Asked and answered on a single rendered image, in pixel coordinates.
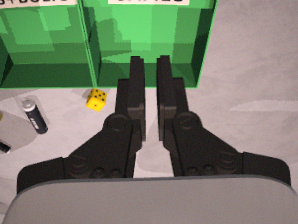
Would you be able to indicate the green open-top bin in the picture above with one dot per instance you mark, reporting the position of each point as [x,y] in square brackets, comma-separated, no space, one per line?
[44,48]

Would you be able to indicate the black aaa battery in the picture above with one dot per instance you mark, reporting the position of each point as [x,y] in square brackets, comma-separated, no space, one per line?
[5,148]

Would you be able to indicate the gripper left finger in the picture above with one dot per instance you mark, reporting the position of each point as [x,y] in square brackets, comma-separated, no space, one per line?
[106,154]

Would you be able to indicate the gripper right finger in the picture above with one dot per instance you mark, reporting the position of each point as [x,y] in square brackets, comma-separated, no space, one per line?
[192,147]

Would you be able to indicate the yellow die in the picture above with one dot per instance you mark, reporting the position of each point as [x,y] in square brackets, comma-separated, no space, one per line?
[96,99]

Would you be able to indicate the black aa battery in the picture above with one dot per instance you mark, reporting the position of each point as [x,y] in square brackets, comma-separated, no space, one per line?
[35,117]

